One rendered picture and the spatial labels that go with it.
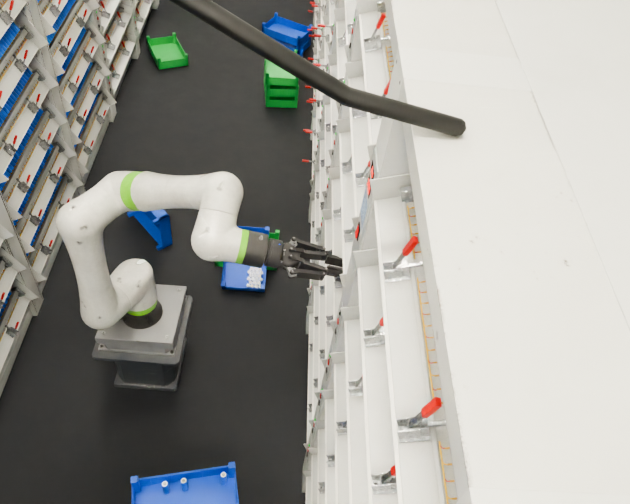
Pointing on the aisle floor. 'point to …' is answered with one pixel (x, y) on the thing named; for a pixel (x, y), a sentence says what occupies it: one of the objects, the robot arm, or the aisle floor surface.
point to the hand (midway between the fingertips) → (338, 266)
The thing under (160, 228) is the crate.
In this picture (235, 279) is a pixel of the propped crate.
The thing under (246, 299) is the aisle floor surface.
